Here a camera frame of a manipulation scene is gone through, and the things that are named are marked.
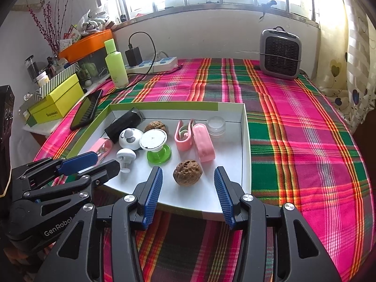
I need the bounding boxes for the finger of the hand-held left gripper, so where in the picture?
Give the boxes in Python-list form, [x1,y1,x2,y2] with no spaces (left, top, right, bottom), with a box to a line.
[22,159,121,203]
[12,151,99,183]

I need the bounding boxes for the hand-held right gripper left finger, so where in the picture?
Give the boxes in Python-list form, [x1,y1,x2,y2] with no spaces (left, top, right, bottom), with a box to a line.
[37,166,163,282]

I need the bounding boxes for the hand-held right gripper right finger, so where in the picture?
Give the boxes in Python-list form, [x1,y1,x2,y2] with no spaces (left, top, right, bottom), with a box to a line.
[214,166,343,282]

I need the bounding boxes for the pink clip stapler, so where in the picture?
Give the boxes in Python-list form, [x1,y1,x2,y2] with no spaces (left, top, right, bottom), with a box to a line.
[90,137,114,163]

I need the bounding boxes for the small white mushroom gadget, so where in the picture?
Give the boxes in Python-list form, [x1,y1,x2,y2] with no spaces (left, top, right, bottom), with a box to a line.
[116,148,137,173]

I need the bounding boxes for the white panda face gadget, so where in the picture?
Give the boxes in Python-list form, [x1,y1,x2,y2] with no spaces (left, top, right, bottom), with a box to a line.
[119,128,143,150]

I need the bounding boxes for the brown walnut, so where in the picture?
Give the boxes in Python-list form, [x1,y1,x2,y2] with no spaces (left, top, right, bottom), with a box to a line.
[144,120,166,133]
[173,159,203,186]

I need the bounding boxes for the black rectangular device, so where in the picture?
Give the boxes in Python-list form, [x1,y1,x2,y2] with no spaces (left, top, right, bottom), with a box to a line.
[104,108,144,142]

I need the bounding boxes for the white round green-based holder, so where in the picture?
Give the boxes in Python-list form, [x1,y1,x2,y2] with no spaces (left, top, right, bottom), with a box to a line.
[139,130,172,165]

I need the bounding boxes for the green cardboard box tray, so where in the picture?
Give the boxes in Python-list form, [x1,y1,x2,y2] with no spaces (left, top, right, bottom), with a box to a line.
[66,101,251,221]

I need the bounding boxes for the pink earbud case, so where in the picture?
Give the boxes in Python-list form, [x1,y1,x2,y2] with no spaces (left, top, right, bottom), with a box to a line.
[174,119,196,152]

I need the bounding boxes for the small clear plastic jar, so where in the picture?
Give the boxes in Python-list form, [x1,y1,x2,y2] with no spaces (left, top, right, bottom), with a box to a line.
[206,117,227,137]

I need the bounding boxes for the black smartphone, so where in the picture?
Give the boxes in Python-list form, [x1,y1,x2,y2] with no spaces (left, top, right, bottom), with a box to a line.
[70,89,104,131]

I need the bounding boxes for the yellow cardboard box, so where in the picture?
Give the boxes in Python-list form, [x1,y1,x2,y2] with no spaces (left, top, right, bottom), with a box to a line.
[28,73,85,125]

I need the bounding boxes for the black patterned object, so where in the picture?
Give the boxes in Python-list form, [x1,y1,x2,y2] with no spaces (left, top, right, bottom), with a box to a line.
[0,85,15,165]

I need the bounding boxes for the grey striped box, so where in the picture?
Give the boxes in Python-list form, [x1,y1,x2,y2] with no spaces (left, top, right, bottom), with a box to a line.
[31,63,80,100]

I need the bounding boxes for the clear plastic storage box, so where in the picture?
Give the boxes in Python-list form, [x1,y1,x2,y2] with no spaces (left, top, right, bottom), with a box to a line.
[78,51,114,83]

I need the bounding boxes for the green plastic bottle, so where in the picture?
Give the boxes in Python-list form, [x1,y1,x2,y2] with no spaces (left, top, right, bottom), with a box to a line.
[105,39,129,89]

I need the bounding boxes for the pink plaid blanket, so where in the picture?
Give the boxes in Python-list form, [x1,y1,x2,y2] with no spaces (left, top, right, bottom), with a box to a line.
[34,57,376,282]

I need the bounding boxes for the dark glass jar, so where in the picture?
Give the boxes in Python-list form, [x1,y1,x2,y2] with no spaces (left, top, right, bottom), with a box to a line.
[25,55,39,81]

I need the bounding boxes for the orange storage tray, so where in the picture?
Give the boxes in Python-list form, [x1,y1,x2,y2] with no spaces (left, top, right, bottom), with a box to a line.
[58,29,114,63]

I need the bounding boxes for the black charger plug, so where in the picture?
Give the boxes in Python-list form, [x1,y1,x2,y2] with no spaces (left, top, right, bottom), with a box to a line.
[125,46,143,67]

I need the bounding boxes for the white power strip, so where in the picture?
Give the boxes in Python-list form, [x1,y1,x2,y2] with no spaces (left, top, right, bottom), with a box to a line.
[125,56,179,72]

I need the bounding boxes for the red dried flower branches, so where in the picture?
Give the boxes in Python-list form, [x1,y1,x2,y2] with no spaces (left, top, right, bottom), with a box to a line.
[25,0,77,56]

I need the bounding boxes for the pile of assorted packets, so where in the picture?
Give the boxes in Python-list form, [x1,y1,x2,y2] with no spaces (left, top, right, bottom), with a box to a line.
[60,4,116,49]

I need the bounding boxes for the grey portable heater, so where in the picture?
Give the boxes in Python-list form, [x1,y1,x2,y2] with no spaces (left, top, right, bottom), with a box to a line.
[259,26,302,80]

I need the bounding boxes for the heart patterned curtain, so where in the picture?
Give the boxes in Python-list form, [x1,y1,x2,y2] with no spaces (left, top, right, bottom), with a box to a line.
[316,0,376,136]

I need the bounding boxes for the black charger cable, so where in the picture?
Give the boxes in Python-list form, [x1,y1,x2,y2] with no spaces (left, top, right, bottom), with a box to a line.
[128,31,184,74]

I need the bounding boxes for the black window handle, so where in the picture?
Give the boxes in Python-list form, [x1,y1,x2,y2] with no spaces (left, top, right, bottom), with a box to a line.
[258,0,277,21]

